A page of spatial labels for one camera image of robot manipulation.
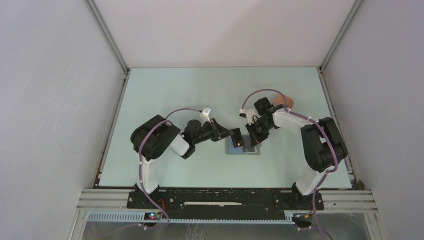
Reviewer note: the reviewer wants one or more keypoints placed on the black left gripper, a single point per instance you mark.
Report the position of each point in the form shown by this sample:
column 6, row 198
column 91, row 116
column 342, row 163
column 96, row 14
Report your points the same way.
column 220, row 131

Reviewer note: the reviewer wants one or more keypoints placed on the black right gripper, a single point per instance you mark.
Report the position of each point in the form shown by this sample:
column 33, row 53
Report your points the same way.
column 256, row 138

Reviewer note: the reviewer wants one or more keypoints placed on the green leather card holder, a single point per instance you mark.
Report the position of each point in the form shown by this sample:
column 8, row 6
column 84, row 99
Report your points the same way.
column 230, row 150

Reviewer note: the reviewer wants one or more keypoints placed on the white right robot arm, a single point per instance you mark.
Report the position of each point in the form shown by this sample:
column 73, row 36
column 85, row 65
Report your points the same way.
column 323, row 146

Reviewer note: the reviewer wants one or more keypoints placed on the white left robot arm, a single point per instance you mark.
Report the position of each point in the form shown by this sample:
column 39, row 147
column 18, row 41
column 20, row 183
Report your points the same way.
column 151, row 139

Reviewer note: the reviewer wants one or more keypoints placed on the pink oval plastic tray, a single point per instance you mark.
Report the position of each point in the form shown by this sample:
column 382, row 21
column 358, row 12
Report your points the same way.
column 280, row 100

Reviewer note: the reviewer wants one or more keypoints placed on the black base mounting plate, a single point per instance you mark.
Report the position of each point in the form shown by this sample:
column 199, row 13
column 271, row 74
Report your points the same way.
column 229, row 204

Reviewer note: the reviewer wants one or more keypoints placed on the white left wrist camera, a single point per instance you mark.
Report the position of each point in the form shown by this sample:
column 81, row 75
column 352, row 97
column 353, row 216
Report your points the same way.
column 205, row 114

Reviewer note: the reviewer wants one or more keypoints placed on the aluminium frame rail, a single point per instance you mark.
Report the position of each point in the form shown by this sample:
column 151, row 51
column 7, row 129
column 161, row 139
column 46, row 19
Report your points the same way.
column 110, row 204

